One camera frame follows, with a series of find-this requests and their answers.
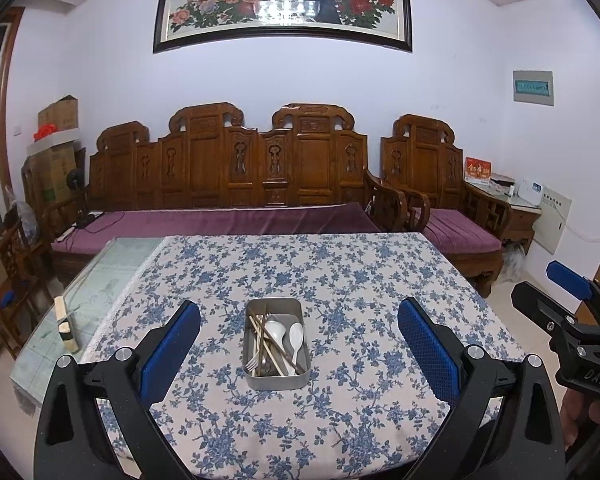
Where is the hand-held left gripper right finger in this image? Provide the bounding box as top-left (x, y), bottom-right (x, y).
top-left (398, 297), bottom-right (567, 480)

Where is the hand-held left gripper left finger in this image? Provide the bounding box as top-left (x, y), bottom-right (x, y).
top-left (34, 301), bottom-right (202, 480)

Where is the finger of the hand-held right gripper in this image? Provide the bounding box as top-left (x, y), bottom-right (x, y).
top-left (511, 281), bottom-right (577, 334)
top-left (546, 260), bottom-right (600, 328)

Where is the metal fork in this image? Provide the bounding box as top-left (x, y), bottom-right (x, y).
top-left (245, 345), bottom-right (268, 374)

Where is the rectangular metal tray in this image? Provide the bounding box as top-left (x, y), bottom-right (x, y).
top-left (243, 297), bottom-right (309, 391)

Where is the deep white plastic ladle spoon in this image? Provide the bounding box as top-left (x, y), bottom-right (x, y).
top-left (286, 322), bottom-right (306, 372)

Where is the person's right hand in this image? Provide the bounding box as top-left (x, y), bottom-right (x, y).
top-left (560, 389), bottom-right (600, 454)

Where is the clear plastic bag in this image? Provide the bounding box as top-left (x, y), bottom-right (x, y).
top-left (502, 245), bottom-right (526, 281)

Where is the blue floral tablecloth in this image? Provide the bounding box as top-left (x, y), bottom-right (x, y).
top-left (77, 232), bottom-right (526, 480)

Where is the wooden side table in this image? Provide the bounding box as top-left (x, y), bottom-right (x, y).
top-left (462, 180), bottom-right (543, 256)

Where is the white tabletop device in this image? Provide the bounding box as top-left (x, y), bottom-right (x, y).
top-left (517, 176), bottom-right (543, 206)

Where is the short purple armchair cushion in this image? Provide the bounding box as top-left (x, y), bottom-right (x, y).
top-left (422, 208), bottom-right (503, 253)

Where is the red printed box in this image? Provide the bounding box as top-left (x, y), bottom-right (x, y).
top-left (464, 156), bottom-right (493, 183)

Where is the wooden chair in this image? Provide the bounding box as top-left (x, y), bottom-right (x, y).
top-left (0, 215), bottom-right (56, 361)

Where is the carved wooden sofa bench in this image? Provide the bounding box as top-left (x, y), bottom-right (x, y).
top-left (50, 102), bottom-right (408, 286)

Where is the carved wooden armchair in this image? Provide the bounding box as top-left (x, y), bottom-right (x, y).
top-left (379, 114), bottom-right (513, 298)

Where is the black standing fan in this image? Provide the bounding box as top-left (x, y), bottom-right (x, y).
top-left (62, 170), bottom-right (95, 229)

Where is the large brown cardboard box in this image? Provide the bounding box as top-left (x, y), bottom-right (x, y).
top-left (22, 142), bottom-right (86, 216)

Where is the small brown cardboard box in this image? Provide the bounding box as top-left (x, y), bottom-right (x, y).
top-left (37, 95), bottom-right (79, 133)

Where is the framed peacock flower painting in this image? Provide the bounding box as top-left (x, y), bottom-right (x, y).
top-left (153, 0), bottom-right (413, 54)

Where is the white wall meter cabinet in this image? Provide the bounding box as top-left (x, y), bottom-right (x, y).
top-left (532, 190), bottom-right (573, 256)

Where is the grey wall fuse box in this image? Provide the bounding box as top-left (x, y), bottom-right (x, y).
top-left (511, 69), bottom-right (556, 107)

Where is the wooden door frame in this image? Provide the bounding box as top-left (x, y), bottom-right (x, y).
top-left (0, 7), bottom-right (26, 206)

